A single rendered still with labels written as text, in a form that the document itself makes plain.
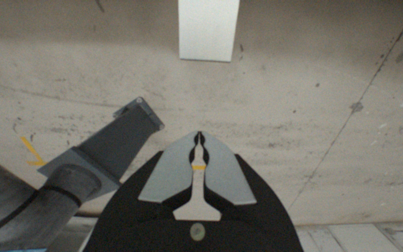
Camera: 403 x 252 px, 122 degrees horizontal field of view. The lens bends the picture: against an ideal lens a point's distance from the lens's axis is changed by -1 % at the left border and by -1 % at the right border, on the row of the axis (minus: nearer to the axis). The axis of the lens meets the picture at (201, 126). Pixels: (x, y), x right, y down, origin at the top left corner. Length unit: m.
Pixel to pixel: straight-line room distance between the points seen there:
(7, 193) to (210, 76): 0.98
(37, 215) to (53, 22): 1.09
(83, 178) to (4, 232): 0.19
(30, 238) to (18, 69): 1.27
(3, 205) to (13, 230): 0.07
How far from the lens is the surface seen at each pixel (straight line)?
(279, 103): 1.17
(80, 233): 3.15
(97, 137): 0.73
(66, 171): 0.71
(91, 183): 0.69
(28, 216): 0.63
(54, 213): 0.65
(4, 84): 1.83
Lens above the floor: 0.94
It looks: 62 degrees down
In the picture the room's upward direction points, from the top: 180 degrees clockwise
